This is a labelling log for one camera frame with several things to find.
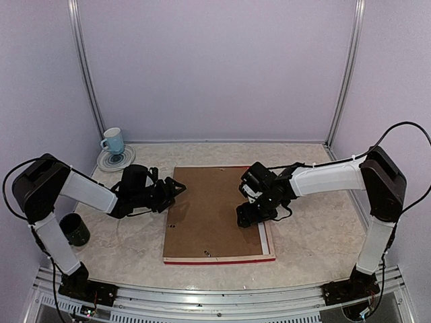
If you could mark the red wooden picture frame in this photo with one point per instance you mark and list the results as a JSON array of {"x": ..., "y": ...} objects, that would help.
[{"x": 269, "y": 242}]

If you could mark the right aluminium corner post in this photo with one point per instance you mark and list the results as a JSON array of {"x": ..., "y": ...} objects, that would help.
[{"x": 348, "y": 71}]

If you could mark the aluminium corner post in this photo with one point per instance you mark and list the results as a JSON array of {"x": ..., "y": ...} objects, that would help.
[
  {"x": 78, "y": 37},
  {"x": 348, "y": 71}
]

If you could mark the brown backing board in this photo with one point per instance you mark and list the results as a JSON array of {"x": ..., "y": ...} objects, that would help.
[{"x": 208, "y": 215}]

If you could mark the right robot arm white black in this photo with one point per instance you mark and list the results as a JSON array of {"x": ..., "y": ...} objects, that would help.
[{"x": 374, "y": 173}]

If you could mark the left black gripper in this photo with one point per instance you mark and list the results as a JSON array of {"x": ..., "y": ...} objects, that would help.
[{"x": 168, "y": 195}]

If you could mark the aluminium front rail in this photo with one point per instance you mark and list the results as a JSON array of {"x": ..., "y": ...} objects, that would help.
[{"x": 147, "y": 304}]

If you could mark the dark green mug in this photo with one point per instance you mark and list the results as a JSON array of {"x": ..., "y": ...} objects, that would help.
[{"x": 75, "y": 230}]

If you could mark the light blue mug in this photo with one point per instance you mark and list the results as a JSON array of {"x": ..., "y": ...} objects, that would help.
[{"x": 112, "y": 141}]

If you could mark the left aluminium corner post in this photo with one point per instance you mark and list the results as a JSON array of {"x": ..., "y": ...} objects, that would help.
[{"x": 78, "y": 37}]

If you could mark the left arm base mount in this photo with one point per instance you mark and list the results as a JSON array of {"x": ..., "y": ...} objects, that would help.
[{"x": 94, "y": 292}]

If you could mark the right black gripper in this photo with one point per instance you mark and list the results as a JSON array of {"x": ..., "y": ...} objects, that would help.
[{"x": 247, "y": 217}]

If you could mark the striped round plate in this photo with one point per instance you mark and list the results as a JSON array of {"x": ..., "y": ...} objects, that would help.
[{"x": 107, "y": 162}]

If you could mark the white foam sheet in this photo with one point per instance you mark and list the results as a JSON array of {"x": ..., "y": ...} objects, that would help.
[{"x": 264, "y": 238}]

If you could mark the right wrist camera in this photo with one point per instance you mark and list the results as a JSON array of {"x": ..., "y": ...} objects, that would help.
[{"x": 248, "y": 193}]

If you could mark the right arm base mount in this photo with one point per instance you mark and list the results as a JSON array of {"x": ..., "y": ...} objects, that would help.
[{"x": 345, "y": 291}]

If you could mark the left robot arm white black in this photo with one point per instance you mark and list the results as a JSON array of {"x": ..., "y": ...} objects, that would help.
[{"x": 46, "y": 178}]

